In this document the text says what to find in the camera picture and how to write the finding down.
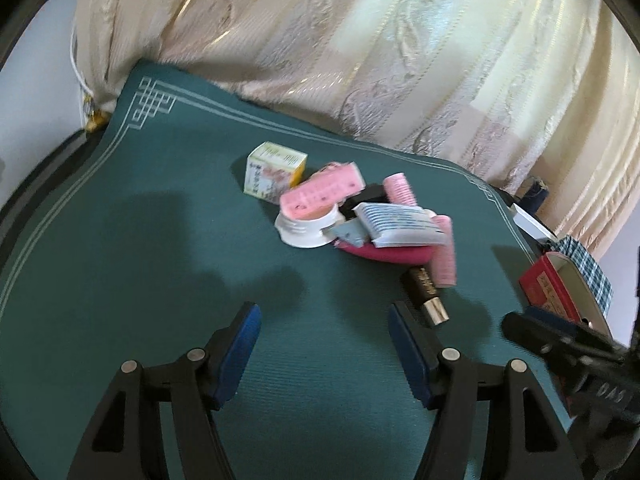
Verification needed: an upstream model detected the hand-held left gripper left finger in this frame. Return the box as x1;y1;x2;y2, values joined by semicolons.
67;301;262;480

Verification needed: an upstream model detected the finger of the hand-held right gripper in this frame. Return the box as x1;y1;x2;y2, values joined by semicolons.
501;306;628;366

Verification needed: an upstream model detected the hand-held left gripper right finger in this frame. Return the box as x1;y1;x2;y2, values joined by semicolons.
387;301;583;480

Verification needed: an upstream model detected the red cardboard box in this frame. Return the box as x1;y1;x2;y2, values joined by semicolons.
518;253;613;341

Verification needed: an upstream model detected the dark tube with gold cap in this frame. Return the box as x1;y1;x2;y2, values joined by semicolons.
406;266;451;328

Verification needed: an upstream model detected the red foam curler rod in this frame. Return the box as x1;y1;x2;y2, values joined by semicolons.
332;240;435;266

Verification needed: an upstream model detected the white blue striped packet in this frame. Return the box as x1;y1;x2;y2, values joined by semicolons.
353;202;447;249

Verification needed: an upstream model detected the grey blue small card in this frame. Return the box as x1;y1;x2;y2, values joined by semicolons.
327;220;368;247

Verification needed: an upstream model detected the short pink hair roller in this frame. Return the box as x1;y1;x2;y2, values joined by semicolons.
383;173;419;207

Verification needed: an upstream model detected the pink perforated case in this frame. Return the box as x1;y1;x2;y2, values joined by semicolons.
279;161;365;222

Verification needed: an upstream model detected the small white yellow box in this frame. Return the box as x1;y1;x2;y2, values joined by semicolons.
243;141;308;204

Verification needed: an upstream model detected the plaid cloth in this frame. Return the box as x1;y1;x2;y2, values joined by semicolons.
542;235;613;318

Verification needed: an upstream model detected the long pink hair roller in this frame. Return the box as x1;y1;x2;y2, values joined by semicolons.
431;215;457;289

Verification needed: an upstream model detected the white long box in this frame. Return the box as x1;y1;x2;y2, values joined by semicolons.
511;203;557;242

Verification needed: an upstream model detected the white round jar lid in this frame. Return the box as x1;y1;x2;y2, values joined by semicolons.
274;203;342;250

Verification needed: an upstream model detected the dark blue item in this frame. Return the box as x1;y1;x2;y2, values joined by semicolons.
519;176;549;212

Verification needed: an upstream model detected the green mat with white border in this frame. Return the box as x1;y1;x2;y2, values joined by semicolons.
0;58;573;480

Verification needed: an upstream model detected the black flat item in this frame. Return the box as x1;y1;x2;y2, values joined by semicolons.
340;185;391;221

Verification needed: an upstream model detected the gold curtain tassel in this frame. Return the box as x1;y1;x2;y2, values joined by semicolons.
84;95;110;134

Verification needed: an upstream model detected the cream patterned curtain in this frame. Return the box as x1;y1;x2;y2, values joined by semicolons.
72;0;640;256

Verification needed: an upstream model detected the white cable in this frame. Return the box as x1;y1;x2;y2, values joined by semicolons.
70;25;96;111

